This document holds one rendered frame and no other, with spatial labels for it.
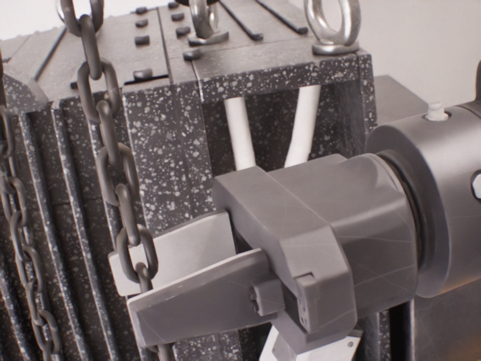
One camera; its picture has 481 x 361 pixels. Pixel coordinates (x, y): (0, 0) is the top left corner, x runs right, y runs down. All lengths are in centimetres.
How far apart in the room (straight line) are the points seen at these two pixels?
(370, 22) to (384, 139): 146
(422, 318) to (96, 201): 29
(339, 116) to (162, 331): 43
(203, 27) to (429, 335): 34
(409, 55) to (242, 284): 157
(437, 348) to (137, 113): 32
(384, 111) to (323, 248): 58
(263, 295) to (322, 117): 42
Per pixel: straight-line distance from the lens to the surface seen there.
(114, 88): 31
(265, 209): 33
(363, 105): 62
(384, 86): 97
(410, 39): 185
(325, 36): 63
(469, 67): 190
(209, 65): 63
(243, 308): 32
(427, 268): 36
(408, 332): 74
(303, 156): 64
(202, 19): 70
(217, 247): 37
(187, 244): 36
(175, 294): 31
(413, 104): 89
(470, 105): 38
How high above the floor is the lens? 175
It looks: 22 degrees down
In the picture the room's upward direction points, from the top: 8 degrees counter-clockwise
